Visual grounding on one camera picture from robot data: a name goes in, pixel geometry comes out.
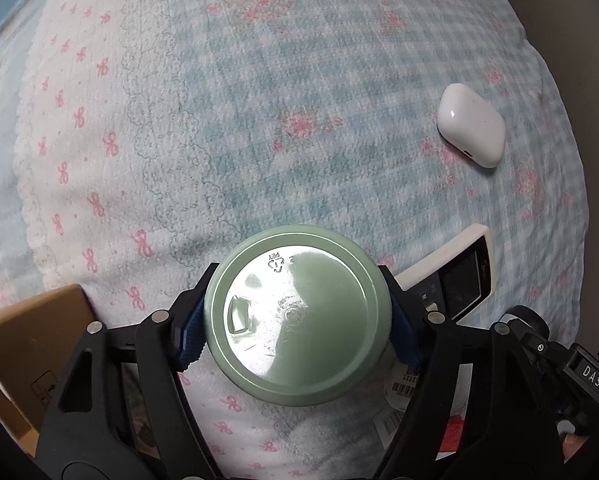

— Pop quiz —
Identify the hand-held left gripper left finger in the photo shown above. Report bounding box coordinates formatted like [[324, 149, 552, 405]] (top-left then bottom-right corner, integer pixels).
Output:
[[34, 261, 221, 480]]

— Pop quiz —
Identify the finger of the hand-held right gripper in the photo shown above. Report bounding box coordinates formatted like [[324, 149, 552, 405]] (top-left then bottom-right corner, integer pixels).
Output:
[[500, 304, 553, 357]]

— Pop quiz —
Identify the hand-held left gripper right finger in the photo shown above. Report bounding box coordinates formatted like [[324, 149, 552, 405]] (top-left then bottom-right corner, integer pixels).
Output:
[[377, 263, 567, 480]]

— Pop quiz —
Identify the pale green round jar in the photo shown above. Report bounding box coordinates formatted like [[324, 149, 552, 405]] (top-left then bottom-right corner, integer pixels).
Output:
[[203, 225, 395, 407]]

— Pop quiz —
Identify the white packet with barcode label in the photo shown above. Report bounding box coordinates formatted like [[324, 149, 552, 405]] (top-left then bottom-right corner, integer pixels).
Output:
[[373, 346, 463, 448]]

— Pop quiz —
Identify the white remote control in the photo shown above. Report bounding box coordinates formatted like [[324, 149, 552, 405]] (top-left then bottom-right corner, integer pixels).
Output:
[[394, 223, 494, 322]]

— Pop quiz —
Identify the dark colourful packet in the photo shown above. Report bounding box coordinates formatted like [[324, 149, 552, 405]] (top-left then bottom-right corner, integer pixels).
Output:
[[120, 362, 161, 461]]

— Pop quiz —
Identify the red packet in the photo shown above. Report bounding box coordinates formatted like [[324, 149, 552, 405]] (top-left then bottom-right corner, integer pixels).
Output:
[[437, 412, 477, 458]]

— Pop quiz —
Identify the brown cardboard box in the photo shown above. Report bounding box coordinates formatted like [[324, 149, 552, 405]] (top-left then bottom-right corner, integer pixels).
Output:
[[0, 283, 101, 447]]

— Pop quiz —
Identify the white earbuds case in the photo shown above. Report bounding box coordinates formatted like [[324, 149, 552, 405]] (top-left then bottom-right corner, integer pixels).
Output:
[[436, 83, 505, 170]]

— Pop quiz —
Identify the checked floral printed blanket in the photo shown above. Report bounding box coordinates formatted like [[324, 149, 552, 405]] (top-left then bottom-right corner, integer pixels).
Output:
[[0, 0, 593, 480]]

